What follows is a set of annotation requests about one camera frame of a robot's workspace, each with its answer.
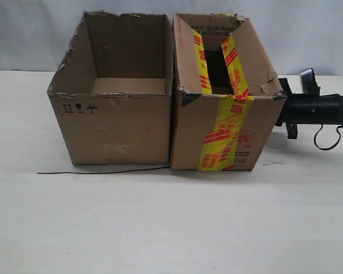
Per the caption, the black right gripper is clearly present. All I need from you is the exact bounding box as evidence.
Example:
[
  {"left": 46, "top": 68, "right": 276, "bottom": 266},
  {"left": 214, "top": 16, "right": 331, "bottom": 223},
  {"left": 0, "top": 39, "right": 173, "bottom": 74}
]
[{"left": 276, "top": 78, "right": 319, "bottom": 139}]

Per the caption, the cardboard box with yellow tape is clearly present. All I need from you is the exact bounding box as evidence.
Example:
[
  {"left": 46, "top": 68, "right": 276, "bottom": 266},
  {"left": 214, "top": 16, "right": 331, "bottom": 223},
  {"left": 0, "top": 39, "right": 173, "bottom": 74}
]
[{"left": 170, "top": 13, "right": 286, "bottom": 171}]

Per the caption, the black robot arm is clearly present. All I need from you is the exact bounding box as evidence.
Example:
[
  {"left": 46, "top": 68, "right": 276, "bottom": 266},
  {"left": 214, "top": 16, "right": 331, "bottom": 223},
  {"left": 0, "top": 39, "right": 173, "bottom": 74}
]
[{"left": 276, "top": 77, "right": 343, "bottom": 139}]

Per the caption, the plain open cardboard box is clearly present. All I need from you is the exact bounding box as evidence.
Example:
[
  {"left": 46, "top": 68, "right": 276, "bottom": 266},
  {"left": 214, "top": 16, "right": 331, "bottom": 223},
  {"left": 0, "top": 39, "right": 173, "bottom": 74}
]
[{"left": 47, "top": 11, "right": 173, "bottom": 165}]

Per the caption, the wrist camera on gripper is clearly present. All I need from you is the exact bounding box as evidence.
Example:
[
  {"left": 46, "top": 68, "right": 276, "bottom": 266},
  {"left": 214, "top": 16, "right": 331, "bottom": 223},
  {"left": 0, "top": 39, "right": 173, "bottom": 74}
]
[{"left": 300, "top": 67, "right": 320, "bottom": 96}]

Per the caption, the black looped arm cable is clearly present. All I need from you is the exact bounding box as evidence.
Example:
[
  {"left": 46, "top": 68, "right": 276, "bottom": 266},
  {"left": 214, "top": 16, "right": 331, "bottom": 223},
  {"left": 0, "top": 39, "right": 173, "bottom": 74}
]
[{"left": 313, "top": 123, "right": 343, "bottom": 151}]

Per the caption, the thin black cable on table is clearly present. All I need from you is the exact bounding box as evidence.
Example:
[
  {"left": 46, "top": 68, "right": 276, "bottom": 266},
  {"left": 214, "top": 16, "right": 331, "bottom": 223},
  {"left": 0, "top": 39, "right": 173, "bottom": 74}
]
[{"left": 37, "top": 167, "right": 172, "bottom": 175}]

